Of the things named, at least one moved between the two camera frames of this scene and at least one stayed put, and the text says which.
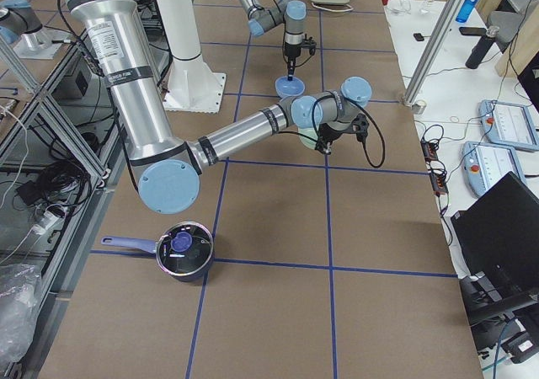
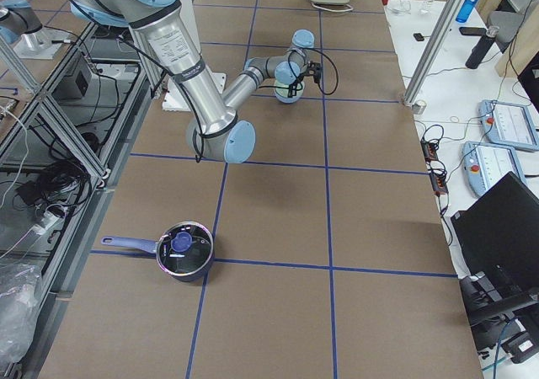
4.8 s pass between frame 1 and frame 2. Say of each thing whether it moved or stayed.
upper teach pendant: stayed
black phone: stayed
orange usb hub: stayed
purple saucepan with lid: stayed
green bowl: moved
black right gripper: moved
